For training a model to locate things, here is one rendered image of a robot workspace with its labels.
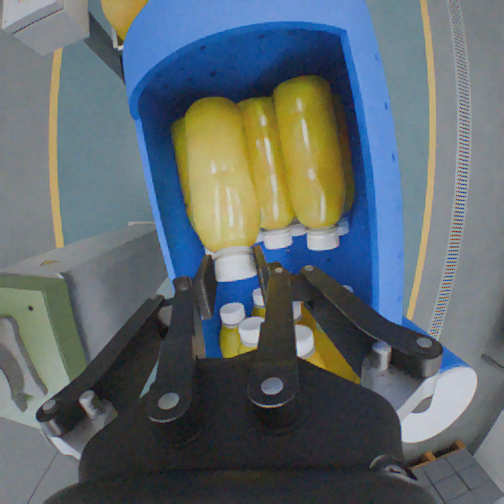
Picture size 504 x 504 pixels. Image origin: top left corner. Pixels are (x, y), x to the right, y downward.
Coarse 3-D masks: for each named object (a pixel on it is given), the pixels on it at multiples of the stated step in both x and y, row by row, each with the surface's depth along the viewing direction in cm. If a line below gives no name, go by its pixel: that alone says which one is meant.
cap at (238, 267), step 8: (232, 256) 21; (240, 256) 21; (248, 256) 21; (216, 264) 21; (224, 264) 21; (232, 264) 20; (240, 264) 21; (248, 264) 21; (216, 272) 21; (224, 272) 21; (232, 272) 20; (240, 272) 20; (248, 272) 21; (256, 272) 22; (224, 280) 22; (232, 280) 24
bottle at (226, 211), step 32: (192, 128) 23; (224, 128) 22; (192, 160) 22; (224, 160) 21; (192, 192) 22; (224, 192) 20; (256, 192) 23; (224, 224) 20; (256, 224) 22; (224, 256) 21
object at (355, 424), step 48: (240, 384) 6; (336, 384) 6; (144, 432) 5; (240, 432) 5; (288, 432) 5; (336, 432) 4; (384, 432) 4; (96, 480) 2; (144, 480) 2; (192, 480) 2; (240, 480) 2; (288, 480) 2; (336, 480) 2; (384, 480) 2
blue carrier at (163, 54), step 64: (192, 0) 12; (256, 0) 11; (320, 0) 12; (128, 64) 17; (192, 64) 23; (256, 64) 25; (320, 64) 27; (384, 128) 16; (384, 192) 16; (192, 256) 35; (320, 256) 42; (384, 256) 17
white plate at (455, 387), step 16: (464, 368) 47; (448, 384) 47; (464, 384) 48; (432, 400) 48; (448, 400) 49; (464, 400) 50; (416, 416) 49; (432, 416) 50; (448, 416) 51; (416, 432) 51; (432, 432) 52
